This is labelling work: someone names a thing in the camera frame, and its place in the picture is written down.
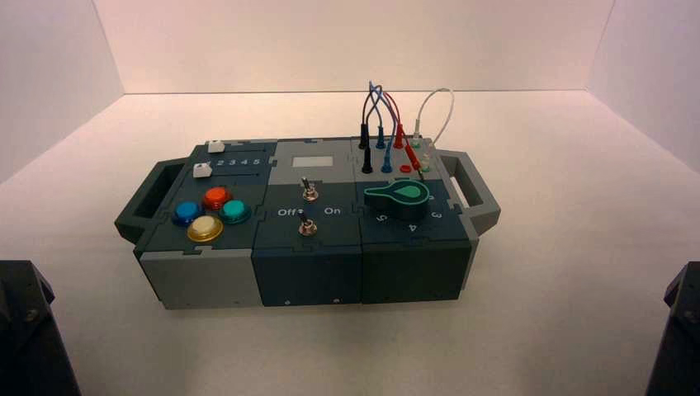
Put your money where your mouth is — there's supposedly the green rotary selector knob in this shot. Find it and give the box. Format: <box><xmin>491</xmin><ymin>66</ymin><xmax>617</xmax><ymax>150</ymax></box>
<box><xmin>363</xmin><ymin>183</ymin><xmax>434</xmax><ymax>222</ymax></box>

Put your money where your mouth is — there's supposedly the grey rectangular display window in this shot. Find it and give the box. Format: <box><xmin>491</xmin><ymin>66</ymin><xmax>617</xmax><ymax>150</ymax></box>
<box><xmin>291</xmin><ymin>156</ymin><xmax>334</xmax><ymax>169</ymax></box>

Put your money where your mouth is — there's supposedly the grey and teal control box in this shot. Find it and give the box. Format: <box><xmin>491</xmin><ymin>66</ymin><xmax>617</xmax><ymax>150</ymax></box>
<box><xmin>113</xmin><ymin>135</ymin><xmax>501</xmax><ymax>312</ymax></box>

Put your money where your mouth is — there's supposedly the green round push button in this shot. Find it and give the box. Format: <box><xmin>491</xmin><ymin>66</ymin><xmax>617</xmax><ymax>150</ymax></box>
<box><xmin>220</xmin><ymin>199</ymin><xmax>253</xmax><ymax>225</ymax></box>

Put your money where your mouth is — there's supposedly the red round push button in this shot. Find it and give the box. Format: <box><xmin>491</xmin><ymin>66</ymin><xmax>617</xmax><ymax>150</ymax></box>
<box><xmin>202</xmin><ymin>186</ymin><xmax>233</xmax><ymax>211</ymax></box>

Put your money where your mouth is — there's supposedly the yellow round push button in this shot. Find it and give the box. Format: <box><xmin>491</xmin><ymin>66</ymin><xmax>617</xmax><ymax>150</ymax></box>
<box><xmin>187</xmin><ymin>214</ymin><xmax>225</xmax><ymax>243</ymax></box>

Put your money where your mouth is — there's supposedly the blue round push button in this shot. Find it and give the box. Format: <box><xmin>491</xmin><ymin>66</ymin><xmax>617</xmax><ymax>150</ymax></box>
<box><xmin>171</xmin><ymin>200</ymin><xmax>205</xmax><ymax>228</ymax></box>

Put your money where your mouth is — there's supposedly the black banana plug cable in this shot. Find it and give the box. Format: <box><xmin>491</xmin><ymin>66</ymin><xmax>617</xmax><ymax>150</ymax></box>
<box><xmin>357</xmin><ymin>86</ymin><xmax>385</xmax><ymax>175</ymax></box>

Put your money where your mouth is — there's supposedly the blue banana plug cable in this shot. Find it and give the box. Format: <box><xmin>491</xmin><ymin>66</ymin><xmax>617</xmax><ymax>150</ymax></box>
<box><xmin>367</xmin><ymin>80</ymin><xmax>396</xmax><ymax>174</ymax></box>

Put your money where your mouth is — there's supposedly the red banana plug cable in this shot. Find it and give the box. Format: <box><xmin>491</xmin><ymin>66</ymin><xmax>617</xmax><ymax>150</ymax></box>
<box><xmin>382</xmin><ymin>92</ymin><xmax>427</xmax><ymax>179</ymax></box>

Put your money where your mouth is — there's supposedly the white banana plug cable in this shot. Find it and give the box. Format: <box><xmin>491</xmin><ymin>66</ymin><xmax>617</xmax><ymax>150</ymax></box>
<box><xmin>413</xmin><ymin>87</ymin><xmax>456</xmax><ymax>149</ymax></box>

